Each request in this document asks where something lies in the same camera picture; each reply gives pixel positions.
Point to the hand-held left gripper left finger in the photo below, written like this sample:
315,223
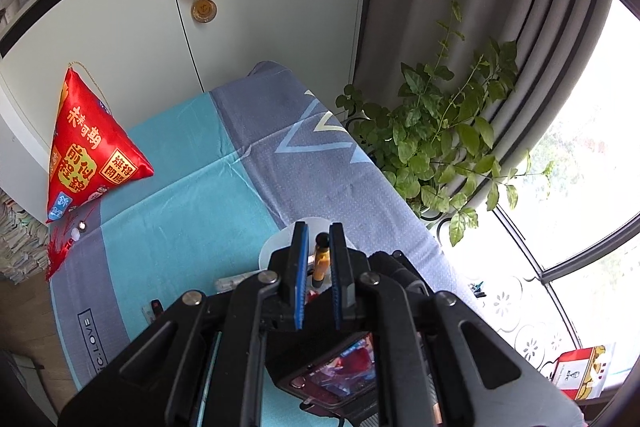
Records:
300,277

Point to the red tassel with beads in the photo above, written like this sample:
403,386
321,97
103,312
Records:
57,252

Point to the green potted plant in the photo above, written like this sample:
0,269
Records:
425,132

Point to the red printed triangular pillow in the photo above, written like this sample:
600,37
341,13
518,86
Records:
90,147

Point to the white ornamental window railing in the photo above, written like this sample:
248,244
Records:
500,302

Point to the grey curtain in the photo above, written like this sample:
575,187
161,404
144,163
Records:
425,7

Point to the red white cardboard box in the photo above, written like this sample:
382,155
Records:
575,372

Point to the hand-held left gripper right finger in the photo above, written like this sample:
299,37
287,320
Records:
336,277

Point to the white cabinet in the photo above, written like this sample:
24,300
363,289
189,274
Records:
275,7

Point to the white pen holder cup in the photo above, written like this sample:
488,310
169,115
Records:
277,252

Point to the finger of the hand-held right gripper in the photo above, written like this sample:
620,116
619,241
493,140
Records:
400,272

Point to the orange marker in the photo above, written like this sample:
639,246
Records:
320,262

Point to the tall pile of books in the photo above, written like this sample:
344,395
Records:
20,247

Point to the blue grey printed tablecloth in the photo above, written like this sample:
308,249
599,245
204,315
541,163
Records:
200,182

